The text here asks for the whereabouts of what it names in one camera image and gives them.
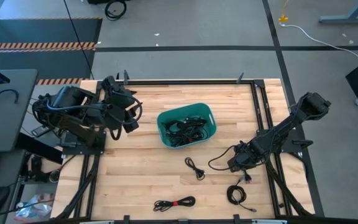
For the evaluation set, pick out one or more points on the clear plastic bag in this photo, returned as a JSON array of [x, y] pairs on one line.
[[36, 208]]

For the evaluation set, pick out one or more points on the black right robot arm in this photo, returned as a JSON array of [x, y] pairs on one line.
[[291, 124]]

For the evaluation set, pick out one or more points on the black aluminium table frame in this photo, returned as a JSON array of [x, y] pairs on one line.
[[197, 82]]

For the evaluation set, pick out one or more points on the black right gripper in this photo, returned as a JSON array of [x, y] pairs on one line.
[[242, 158]]

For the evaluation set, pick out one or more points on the black hazard-striped floor mat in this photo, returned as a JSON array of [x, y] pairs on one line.
[[42, 31]]

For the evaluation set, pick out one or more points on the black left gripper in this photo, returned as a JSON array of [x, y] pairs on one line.
[[121, 98]]

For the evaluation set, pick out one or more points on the teal plastic bin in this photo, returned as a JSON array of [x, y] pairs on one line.
[[194, 109]]

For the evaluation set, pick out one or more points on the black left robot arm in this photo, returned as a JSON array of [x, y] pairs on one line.
[[89, 115]]

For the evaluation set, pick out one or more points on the grey desk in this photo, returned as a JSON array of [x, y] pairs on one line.
[[8, 124]]

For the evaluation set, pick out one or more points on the dark metal bracket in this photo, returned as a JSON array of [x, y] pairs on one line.
[[126, 218], [125, 76], [240, 77], [236, 217]]

